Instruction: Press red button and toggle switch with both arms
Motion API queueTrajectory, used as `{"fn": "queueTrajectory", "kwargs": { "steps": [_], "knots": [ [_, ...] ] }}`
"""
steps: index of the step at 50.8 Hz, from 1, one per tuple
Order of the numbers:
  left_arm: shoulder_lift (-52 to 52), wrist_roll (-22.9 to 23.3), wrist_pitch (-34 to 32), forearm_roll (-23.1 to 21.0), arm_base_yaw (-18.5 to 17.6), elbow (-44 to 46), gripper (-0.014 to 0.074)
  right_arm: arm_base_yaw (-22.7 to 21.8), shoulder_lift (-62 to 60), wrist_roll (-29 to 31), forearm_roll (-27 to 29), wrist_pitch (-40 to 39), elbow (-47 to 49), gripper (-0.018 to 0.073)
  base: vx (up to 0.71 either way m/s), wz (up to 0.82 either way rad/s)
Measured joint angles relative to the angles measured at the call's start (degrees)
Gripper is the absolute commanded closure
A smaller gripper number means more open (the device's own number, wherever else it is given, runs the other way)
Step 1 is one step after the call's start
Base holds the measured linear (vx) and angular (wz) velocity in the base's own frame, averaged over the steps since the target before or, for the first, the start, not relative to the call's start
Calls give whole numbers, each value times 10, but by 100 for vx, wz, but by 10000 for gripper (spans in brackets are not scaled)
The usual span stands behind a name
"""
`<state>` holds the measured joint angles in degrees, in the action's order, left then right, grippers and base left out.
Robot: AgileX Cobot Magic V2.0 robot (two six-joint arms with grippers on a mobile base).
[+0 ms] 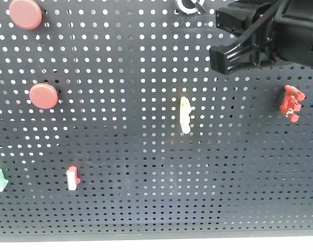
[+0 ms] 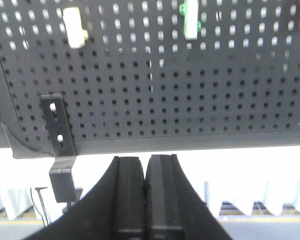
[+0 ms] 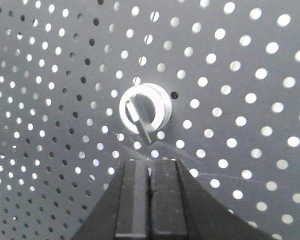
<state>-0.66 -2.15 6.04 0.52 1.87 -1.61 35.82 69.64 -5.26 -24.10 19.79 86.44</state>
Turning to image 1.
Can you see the lower red push button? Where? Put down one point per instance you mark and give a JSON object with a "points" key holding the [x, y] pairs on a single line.
{"points": [[43, 96]]}

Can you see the red triple switch block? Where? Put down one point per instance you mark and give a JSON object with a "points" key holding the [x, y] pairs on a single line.
{"points": [[291, 105]]}

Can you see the upper red push button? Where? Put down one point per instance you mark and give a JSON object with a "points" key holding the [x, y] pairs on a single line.
{"points": [[26, 14]]}

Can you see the black white rotary knob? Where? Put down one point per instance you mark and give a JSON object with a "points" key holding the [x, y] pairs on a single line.
{"points": [[191, 6]]}

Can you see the white toggle switch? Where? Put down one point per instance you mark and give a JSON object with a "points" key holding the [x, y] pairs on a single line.
{"points": [[184, 115]]}

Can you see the red push button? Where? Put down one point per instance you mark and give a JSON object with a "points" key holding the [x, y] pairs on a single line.
{"points": [[43, 96], [26, 14]]}

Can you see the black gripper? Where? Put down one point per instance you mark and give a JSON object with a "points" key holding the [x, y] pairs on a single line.
{"points": [[264, 29]]}

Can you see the black perforated pegboard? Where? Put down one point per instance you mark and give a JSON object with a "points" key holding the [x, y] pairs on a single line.
{"points": [[120, 69]]}

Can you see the red white rocker switch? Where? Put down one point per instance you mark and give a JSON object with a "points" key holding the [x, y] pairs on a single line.
{"points": [[72, 178]]}

